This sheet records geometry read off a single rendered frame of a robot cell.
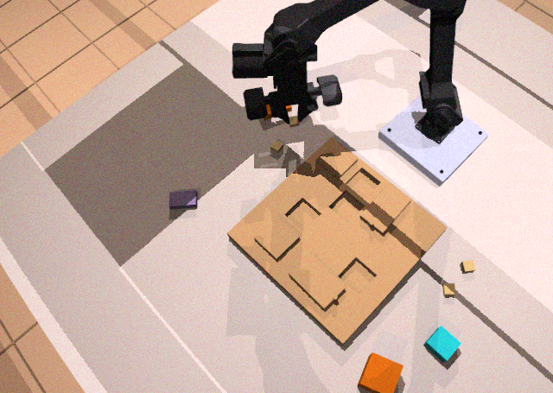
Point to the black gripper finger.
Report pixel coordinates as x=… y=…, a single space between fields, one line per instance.
x=283 y=115
x=304 y=110

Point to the teal cube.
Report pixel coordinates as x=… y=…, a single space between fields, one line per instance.
x=442 y=344

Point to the orange cube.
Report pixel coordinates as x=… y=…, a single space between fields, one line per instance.
x=380 y=374

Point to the orange flat panel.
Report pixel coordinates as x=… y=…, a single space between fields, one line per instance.
x=289 y=108

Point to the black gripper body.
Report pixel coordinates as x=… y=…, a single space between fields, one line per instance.
x=287 y=94

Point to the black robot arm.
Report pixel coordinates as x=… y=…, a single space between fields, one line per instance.
x=289 y=44

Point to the tan square puzzle board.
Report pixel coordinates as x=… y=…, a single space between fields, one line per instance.
x=337 y=237

